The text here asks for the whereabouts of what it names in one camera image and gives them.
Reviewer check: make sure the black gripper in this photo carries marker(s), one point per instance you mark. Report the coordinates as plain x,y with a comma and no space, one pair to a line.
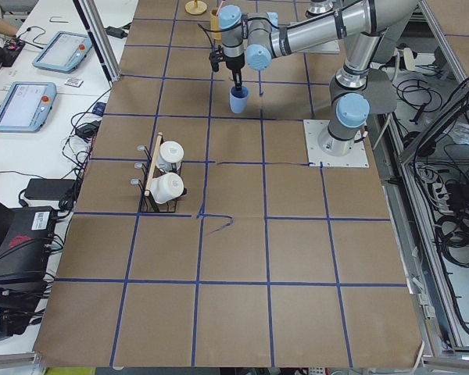
234,65

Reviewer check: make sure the light blue plastic cup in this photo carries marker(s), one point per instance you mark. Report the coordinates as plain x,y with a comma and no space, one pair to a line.
238,99

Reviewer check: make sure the pink chopstick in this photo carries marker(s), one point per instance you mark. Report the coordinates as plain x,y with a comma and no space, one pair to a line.
219,7

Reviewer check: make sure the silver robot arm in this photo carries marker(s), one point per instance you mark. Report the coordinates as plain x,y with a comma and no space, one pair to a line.
341,39

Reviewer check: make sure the bamboo cylinder holder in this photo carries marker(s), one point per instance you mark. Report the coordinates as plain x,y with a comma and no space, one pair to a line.
214,25

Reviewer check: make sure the wooden mug tree stand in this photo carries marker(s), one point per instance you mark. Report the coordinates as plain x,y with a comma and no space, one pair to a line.
195,7

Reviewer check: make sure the white mug far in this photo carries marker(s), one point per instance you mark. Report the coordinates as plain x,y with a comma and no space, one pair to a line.
170,156

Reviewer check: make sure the white mug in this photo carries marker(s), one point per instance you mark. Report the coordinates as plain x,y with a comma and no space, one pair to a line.
167,187
170,156

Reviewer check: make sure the white mug near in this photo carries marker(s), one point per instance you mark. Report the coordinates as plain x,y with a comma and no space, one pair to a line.
167,187

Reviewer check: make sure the grey office chair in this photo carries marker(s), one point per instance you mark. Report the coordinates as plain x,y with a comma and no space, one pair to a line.
379,92

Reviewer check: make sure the blue teach pendant far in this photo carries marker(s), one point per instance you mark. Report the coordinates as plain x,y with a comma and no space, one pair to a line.
64,52

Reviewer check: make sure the blue teach pendant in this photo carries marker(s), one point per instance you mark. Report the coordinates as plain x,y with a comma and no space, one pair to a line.
64,52
26,106

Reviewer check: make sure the blue teach pendant near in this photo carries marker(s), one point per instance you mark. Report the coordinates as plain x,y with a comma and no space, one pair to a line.
26,106

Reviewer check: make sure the black power adapter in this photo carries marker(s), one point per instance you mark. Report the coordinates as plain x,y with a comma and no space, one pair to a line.
48,189

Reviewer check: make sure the black computer box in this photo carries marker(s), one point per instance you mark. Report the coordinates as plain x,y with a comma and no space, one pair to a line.
24,238

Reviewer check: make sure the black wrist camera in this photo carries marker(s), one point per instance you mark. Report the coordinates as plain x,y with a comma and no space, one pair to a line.
216,57

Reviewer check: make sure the black wire mug rack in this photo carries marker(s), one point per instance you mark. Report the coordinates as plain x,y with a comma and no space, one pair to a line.
147,203

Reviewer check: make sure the aluminium frame post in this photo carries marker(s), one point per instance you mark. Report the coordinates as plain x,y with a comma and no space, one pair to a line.
92,22

